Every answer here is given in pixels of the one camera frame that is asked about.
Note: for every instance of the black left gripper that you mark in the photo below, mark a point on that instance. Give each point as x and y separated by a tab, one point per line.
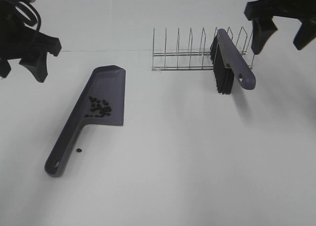
20	37

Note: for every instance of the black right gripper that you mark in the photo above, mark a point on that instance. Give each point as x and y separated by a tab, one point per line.
262	11

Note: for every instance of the pile of coffee beans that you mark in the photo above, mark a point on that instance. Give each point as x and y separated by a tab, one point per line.
98	108

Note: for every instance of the chrome wire dish rack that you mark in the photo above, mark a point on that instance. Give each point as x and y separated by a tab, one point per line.
189	58

